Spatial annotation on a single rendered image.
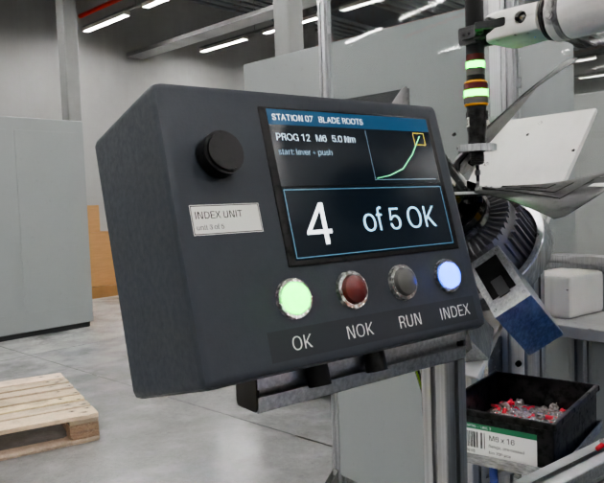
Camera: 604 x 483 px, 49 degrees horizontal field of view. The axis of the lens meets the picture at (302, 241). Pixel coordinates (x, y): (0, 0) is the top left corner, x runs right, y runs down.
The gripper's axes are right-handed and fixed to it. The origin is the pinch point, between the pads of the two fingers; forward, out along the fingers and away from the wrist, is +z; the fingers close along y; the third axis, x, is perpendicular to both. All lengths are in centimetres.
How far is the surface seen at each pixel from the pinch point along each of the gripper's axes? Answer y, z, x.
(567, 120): 41.5, 6.5, -12.4
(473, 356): 0, 2, -59
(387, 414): 71, 96, -110
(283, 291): -77, -43, -34
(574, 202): -8.2, -23.6, -30.4
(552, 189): -4.3, -17.7, -28.3
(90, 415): 13, 250, -134
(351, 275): -71, -43, -34
